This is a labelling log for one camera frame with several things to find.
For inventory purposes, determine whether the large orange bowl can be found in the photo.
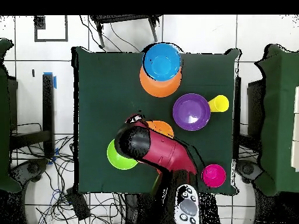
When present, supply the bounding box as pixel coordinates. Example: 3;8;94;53
139;66;182;98
145;120;175;139

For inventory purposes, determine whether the green bowl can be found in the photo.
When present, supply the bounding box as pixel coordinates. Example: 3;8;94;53
106;139;139;170

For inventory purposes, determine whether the opaque blue bowl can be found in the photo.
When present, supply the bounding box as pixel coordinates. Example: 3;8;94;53
142;43;182;82

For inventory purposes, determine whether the dark green tablecloth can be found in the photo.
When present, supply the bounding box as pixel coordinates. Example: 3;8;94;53
71;45;241;195

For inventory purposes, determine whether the wide purple bowl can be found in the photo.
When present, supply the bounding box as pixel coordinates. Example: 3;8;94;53
172;93;211;131

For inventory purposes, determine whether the yellow cup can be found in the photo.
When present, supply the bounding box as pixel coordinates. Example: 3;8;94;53
207;94;230;113

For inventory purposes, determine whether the black beam with blue tape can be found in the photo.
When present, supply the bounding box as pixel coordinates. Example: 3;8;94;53
10;72;57;159

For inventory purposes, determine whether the pink bowl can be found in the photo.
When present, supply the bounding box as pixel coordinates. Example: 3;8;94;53
201;163;227;188

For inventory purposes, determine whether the black metal stand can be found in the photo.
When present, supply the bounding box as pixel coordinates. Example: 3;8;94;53
89;15;162;48

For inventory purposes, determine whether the black power strip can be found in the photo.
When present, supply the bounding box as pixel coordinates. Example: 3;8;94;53
65;187;91;221

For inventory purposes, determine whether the neighbouring green table cloth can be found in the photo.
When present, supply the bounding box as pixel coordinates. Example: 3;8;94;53
253;44;299;197
0;38;23;193

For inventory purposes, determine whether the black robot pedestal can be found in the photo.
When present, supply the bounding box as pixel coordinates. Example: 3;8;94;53
123;193;162;224

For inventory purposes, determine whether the bundle of floor cables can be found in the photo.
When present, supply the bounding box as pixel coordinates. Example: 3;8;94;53
11;122;127;224

